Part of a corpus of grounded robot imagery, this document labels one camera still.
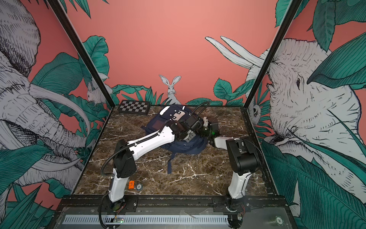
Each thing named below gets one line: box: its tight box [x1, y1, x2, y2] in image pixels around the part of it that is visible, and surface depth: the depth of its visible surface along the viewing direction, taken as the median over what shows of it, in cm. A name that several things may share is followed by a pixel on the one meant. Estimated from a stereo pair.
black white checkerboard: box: [118, 99, 151, 116], surface depth 117 cm
